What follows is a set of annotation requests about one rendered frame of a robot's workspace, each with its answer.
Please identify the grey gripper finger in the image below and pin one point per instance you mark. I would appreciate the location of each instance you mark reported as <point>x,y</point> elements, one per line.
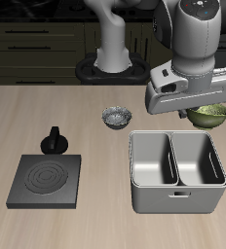
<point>182,113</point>

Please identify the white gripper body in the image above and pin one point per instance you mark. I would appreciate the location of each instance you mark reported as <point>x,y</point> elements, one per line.
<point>189,97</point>

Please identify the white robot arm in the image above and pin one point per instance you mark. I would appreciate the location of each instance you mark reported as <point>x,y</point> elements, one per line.
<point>196,42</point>

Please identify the green bowl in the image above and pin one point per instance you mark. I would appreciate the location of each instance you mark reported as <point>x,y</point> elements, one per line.
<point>209,117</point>

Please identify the white basket with two bins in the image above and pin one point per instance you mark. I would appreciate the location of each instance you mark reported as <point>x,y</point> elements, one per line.
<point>178,171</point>

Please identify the small grey fluted dish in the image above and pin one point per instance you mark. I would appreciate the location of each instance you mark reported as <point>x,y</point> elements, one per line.
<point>117,117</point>

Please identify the round black knob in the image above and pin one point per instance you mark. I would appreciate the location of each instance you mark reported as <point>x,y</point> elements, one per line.
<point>54,142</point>

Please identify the dark grey stove plate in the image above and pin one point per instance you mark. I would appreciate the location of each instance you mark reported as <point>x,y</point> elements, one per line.
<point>45,181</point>

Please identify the dark kitchen cupboards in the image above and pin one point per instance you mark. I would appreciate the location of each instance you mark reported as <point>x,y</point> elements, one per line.
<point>37,48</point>

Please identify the flat black base plate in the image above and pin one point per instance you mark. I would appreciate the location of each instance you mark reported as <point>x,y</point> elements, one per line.
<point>141,69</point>

